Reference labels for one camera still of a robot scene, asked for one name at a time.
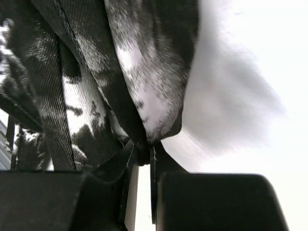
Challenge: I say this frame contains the black white tie-dye trousers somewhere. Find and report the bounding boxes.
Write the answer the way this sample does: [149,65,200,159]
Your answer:
[0,0,199,170]

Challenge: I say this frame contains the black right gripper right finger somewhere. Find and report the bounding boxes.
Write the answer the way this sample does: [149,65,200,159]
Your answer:
[150,143,288,231]

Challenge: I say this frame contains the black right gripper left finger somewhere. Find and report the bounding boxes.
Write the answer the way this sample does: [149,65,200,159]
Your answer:
[0,144,138,231]

